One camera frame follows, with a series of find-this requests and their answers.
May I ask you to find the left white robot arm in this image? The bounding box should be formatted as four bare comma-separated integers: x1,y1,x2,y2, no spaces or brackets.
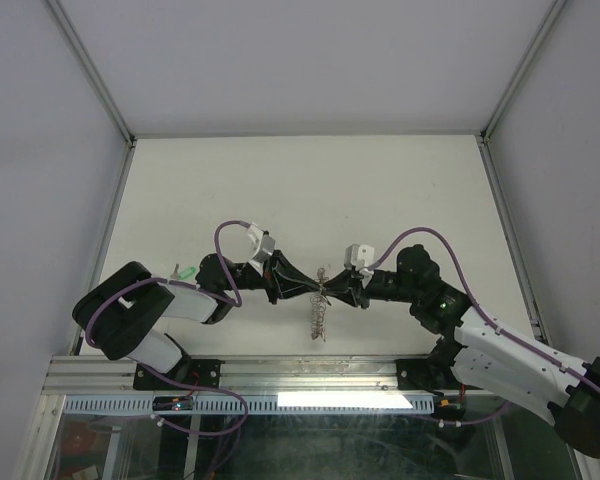
71,250,321,389

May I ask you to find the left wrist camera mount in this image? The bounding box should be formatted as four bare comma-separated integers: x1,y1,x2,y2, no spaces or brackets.
246,223,275,276

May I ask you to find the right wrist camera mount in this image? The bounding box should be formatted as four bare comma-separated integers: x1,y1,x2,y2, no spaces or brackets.
344,244,375,277

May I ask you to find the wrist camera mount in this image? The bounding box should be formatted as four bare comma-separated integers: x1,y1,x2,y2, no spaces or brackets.
344,244,375,277
246,223,275,276

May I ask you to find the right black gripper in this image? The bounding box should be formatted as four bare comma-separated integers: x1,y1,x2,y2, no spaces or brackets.
321,268,420,310

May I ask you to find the aluminium frame post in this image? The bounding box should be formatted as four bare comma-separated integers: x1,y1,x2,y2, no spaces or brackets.
480,0,570,143
43,0,136,148

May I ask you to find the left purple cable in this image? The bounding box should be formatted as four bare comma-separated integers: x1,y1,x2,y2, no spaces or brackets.
85,219,254,351

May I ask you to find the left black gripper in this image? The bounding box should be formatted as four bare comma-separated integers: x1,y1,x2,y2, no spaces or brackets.
226,250,320,305

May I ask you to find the aluminium frame post right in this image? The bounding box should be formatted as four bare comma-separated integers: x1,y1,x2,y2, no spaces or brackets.
480,0,570,143

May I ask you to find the white slotted cable duct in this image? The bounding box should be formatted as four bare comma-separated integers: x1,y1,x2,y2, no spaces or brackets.
64,391,434,417

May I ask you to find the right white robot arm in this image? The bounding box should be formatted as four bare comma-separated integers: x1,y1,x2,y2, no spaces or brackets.
324,245,600,459

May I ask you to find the aluminium frame post left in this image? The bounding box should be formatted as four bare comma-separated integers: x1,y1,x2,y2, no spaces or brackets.
43,0,136,148

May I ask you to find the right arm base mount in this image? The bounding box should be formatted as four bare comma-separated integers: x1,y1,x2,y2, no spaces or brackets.
395,358,453,395

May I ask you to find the metal disc with keyrings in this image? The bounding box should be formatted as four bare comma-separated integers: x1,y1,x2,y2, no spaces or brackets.
310,267,330,342

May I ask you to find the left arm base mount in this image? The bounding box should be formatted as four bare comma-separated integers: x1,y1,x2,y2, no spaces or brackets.
133,357,224,391

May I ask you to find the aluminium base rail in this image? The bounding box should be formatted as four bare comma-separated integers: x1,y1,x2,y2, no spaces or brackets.
42,355,427,396

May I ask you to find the green tag key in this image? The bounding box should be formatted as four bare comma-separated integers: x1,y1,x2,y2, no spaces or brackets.
169,263,197,281

